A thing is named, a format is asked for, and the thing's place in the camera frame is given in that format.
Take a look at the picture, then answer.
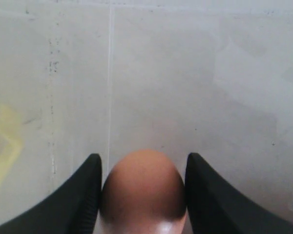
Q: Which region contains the brown egg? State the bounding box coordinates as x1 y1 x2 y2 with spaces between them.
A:
100 150 187 234

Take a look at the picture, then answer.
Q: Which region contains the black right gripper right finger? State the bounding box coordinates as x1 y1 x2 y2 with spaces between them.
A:
185 153 293 234

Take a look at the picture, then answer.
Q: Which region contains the clear plastic bin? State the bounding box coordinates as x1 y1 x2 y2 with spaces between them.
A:
0 0 293 224

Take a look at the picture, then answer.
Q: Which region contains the yellow plastic egg tray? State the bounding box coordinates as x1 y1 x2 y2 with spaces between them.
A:
0 103 23 185

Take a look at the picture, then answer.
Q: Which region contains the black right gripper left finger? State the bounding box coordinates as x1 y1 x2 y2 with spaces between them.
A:
0 154 102 234

